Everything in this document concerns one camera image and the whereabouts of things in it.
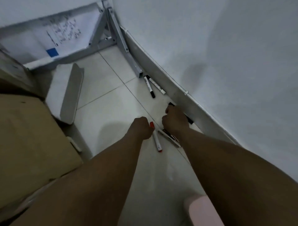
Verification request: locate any person's right forearm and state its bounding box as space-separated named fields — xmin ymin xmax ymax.
xmin=178 ymin=127 xmax=298 ymax=226

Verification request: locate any small white plastic piece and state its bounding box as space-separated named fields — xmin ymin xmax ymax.
xmin=67 ymin=136 xmax=82 ymax=153

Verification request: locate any white marker with dark clip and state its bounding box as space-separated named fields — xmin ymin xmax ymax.
xmin=158 ymin=129 xmax=181 ymax=148

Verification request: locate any person's left hand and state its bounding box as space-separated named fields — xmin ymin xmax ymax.
xmin=129 ymin=116 xmax=154 ymax=140

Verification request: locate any person's left forearm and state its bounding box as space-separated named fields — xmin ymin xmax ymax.
xmin=9 ymin=130 xmax=149 ymax=226

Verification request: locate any white foam box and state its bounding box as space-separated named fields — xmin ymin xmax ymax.
xmin=45 ymin=63 xmax=84 ymax=125

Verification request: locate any white wall cable conduit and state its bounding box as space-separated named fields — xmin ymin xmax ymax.
xmin=120 ymin=25 xmax=240 ymax=145

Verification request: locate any white marker pen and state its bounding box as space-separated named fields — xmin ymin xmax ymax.
xmin=149 ymin=77 xmax=166 ymax=95

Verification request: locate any person's right hand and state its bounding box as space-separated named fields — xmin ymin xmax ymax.
xmin=162 ymin=106 xmax=190 ymax=136

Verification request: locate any white marker with black cap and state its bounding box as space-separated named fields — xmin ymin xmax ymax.
xmin=143 ymin=75 xmax=156 ymax=99

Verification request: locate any black marker pen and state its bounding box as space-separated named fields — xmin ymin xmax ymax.
xmin=168 ymin=102 xmax=194 ymax=125

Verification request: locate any brown cardboard box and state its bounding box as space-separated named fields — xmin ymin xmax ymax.
xmin=0 ymin=93 xmax=83 ymax=208

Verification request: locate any white marker with red cap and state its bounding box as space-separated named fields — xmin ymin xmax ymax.
xmin=150 ymin=122 xmax=163 ymax=153

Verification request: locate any whiteboard with writing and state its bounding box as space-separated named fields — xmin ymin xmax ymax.
xmin=0 ymin=0 xmax=104 ymax=70

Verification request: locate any pink garment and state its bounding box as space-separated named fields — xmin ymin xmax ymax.
xmin=183 ymin=195 xmax=224 ymax=226

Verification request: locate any grey metal whiteboard stand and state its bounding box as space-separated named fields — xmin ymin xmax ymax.
xmin=88 ymin=0 xmax=144 ymax=79

